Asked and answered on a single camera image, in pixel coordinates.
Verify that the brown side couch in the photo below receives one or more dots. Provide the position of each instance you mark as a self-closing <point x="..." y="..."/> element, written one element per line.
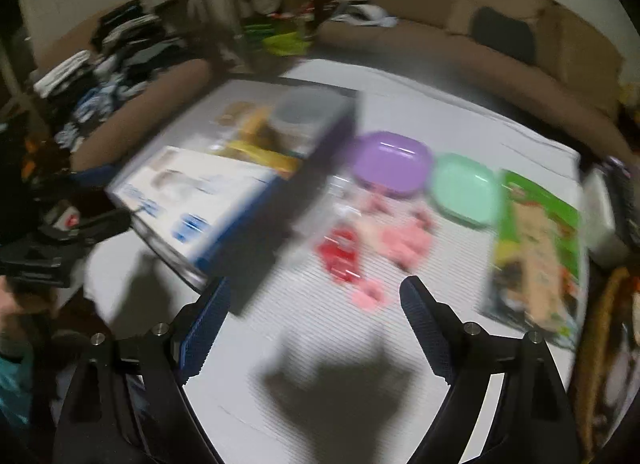
<point x="150" y="103"/>

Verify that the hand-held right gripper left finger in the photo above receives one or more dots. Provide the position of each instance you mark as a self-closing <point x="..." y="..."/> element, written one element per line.
<point x="205" y="329"/>

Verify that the neon green bag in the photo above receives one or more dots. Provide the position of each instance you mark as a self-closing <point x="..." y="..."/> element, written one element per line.
<point x="285" y="43"/>

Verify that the green plastic dish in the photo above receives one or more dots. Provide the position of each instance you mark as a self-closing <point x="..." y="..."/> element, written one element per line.
<point x="465" y="189"/>

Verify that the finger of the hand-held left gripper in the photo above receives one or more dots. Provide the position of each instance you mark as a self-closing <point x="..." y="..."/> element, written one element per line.
<point x="105" y="224"/>
<point x="92" y="174"/>

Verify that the red sauce packet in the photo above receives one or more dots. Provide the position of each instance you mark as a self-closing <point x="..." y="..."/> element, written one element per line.
<point x="345" y="271"/>
<point x="332" y="244"/>

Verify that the pile of pink blocks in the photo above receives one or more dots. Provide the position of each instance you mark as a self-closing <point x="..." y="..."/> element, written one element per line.
<point x="405" y="244"/>

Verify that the black cushion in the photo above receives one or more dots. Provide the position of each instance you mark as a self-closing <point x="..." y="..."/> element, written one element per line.
<point x="502" y="33"/>

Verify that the wicker basket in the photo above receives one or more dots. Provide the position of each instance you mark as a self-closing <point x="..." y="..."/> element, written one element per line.
<point x="600" y="324"/>

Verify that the green magazine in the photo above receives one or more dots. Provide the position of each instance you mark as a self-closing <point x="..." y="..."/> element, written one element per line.
<point x="540" y="254"/>

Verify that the white and blue product box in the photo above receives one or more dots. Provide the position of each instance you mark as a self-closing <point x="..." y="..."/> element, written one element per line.
<point x="200" y="204"/>

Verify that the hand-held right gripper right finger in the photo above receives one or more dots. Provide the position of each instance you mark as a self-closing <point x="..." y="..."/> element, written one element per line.
<point x="425" y="329"/>

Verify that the pile of clothes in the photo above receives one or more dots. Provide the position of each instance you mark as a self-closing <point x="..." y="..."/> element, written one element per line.
<point x="110" y="68"/>

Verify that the purple plastic dish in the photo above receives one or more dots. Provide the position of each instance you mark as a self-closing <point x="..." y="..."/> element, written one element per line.
<point x="390" y="163"/>

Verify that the black storage box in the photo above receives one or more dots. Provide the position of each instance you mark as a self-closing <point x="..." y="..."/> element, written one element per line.
<point x="300" y="204"/>

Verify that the pile of yellow packets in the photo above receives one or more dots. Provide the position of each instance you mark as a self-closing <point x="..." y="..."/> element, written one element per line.
<point x="250" y="148"/>

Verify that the dark flat box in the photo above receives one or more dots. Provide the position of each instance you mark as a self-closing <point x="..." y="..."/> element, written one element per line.
<point x="625" y="199"/>

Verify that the white cloth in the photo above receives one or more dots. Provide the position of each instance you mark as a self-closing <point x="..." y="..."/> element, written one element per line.
<point x="365" y="16"/>

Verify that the clear plastic tub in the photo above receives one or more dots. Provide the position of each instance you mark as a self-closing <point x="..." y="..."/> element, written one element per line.
<point x="310" y="113"/>

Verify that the clear cutlery bag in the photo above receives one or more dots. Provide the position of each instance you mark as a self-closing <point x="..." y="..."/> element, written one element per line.
<point x="342" y="204"/>

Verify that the brown sofa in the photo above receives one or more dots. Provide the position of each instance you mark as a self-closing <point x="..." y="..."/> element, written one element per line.
<point x="450" y="53"/>

